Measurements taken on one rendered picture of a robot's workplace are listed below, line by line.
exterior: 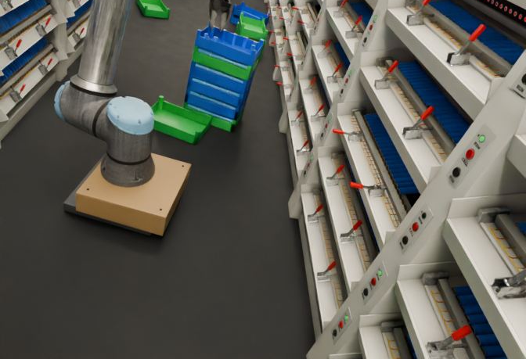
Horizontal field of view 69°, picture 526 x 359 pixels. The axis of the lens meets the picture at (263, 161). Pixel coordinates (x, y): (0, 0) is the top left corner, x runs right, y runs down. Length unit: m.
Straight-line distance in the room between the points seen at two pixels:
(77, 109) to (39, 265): 0.51
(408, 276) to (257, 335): 0.60
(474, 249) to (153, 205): 0.99
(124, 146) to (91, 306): 0.50
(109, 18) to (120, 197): 0.58
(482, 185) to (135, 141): 1.01
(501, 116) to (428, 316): 0.41
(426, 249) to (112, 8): 1.11
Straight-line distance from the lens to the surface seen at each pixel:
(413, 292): 0.90
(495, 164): 0.75
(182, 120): 2.11
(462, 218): 0.81
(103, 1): 1.36
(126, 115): 1.31
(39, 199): 1.62
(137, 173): 1.43
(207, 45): 1.97
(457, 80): 0.88
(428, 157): 0.94
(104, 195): 1.41
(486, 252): 0.77
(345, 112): 1.42
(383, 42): 1.34
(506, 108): 0.76
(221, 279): 1.42
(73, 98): 1.43
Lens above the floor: 1.13
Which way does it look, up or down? 35 degrees down
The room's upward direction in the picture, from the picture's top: 20 degrees clockwise
